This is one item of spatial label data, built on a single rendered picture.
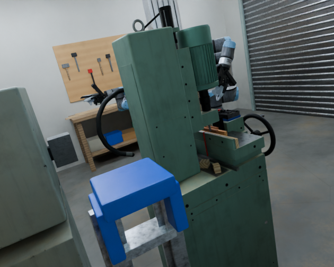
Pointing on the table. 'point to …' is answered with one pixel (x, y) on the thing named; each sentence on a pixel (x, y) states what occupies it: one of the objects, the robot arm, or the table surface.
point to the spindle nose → (204, 100)
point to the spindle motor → (200, 55)
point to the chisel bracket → (210, 117)
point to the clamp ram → (219, 124)
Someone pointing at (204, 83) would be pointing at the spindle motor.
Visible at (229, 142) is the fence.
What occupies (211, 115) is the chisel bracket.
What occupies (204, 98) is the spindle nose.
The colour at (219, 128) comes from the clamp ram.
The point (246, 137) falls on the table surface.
